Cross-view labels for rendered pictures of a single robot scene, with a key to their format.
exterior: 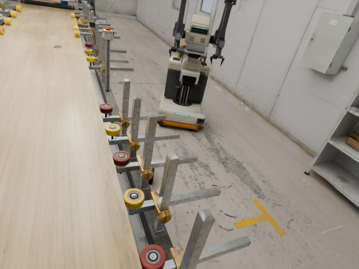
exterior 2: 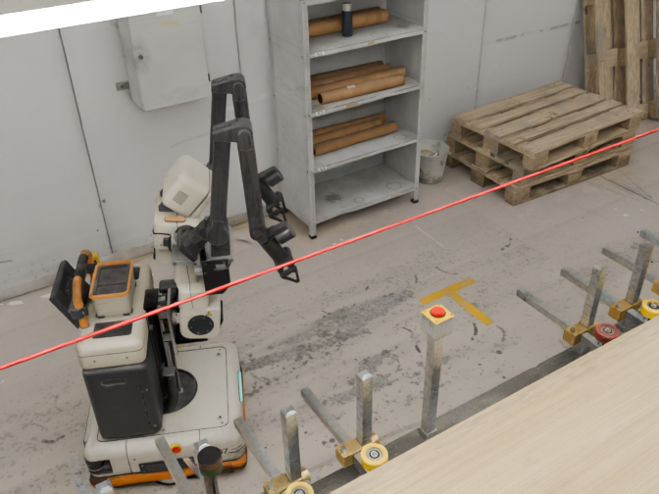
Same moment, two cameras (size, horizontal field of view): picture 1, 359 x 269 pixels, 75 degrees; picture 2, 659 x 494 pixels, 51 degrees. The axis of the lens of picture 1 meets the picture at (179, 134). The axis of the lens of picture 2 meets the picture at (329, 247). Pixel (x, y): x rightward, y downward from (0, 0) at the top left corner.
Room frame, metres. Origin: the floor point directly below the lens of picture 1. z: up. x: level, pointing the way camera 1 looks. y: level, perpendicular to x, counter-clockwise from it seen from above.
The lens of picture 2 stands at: (2.31, 2.29, 2.51)
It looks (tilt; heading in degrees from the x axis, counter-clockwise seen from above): 34 degrees down; 268
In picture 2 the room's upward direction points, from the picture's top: 1 degrees counter-clockwise
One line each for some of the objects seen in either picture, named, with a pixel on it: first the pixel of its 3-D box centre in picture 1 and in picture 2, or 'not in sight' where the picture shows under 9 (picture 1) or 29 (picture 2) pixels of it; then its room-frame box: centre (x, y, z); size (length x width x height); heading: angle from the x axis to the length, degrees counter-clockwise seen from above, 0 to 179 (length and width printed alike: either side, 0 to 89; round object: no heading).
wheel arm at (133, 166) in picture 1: (159, 163); (646, 274); (0.94, 0.07, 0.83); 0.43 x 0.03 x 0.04; 119
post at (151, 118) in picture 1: (147, 157); not in sight; (0.86, 0.13, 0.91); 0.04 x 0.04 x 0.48; 29
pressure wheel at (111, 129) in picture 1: (112, 135); (650, 317); (1.06, 0.37, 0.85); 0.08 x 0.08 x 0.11
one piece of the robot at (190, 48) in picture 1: (194, 55); (213, 253); (2.70, 0.02, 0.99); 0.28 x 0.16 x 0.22; 96
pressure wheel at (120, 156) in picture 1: (121, 164); not in sight; (0.84, 0.24, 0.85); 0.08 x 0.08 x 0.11
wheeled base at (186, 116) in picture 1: (181, 109); (170, 409); (2.99, 0.05, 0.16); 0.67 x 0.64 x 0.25; 6
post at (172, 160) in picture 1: (163, 200); not in sight; (0.64, 0.01, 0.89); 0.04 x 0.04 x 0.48; 29
